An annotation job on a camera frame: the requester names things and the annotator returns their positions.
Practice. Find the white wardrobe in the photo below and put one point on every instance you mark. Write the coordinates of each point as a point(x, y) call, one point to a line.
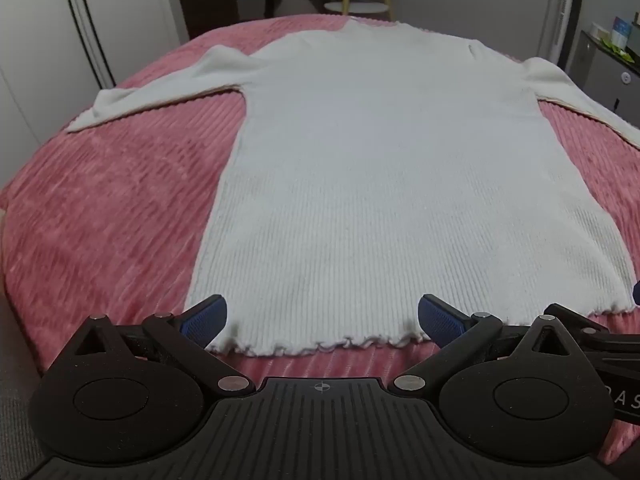
point(60, 30)

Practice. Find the white ribbed knit sweater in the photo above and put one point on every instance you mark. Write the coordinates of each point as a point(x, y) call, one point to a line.
point(380, 185)

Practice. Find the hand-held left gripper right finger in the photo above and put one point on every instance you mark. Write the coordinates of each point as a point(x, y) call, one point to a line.
point(440, 320)

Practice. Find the grey cabinet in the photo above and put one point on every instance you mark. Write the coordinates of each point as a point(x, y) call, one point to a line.
point(597, 70)

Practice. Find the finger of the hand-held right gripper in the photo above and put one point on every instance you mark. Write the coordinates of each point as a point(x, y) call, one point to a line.
point(590, 322)
point(636, 294)

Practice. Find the green packet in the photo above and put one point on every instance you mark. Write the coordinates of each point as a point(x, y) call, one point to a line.
point(619, 51)

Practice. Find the pink ribbed blanket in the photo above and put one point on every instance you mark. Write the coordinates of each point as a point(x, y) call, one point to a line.
point(115, 220)

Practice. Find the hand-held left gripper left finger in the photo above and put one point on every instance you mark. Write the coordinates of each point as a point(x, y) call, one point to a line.
point(205, 320)

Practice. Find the white tower fan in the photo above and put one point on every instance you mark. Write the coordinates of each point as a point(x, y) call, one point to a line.
point(562, 10)

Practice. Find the white box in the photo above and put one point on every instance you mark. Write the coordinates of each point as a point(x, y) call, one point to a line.
point(599, 31)

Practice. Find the blue box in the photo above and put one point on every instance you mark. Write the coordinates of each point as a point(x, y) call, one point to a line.
point(622, 32)

